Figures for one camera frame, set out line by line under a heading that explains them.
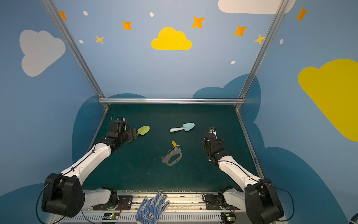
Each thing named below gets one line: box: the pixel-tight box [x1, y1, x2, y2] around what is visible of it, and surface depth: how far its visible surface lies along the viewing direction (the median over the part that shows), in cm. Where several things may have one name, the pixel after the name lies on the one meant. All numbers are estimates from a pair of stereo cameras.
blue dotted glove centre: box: [136, 189, 171, 224], surface depth 74 cm
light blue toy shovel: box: [169, 122, 196, 133], surface depth 109 cm
